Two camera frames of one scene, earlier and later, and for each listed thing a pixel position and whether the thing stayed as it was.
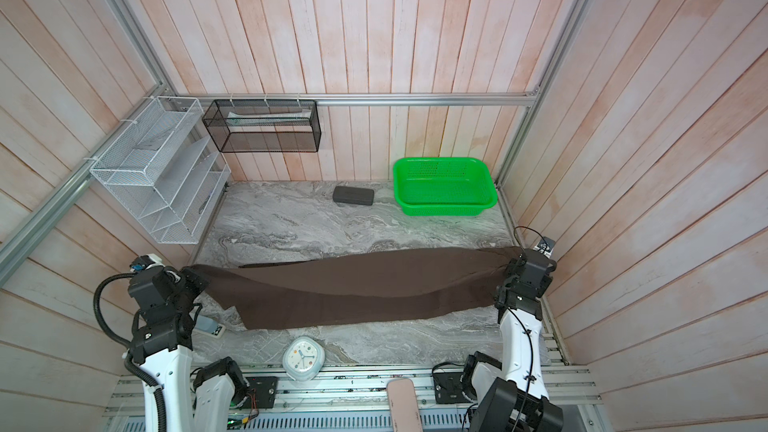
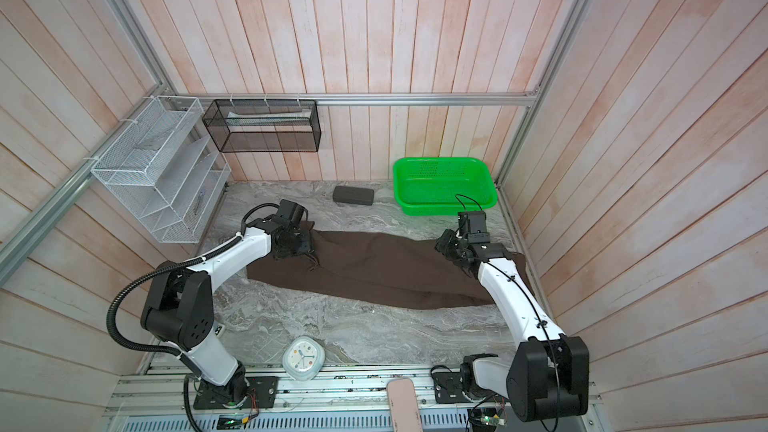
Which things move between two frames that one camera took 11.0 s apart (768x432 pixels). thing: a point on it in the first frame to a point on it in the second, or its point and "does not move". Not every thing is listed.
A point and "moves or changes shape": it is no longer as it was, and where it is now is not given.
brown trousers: [280, 292] moves or changes shape
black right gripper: [512, 266] to [444, 241]
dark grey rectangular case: [353, 195] does not move
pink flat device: [405, 411] does not move
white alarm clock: [303, 359] does not move
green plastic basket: [443, 186] does not move
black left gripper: [189, 273] to [305, 247]
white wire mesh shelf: [162, 163] does not move
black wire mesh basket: [264, 125] does not move
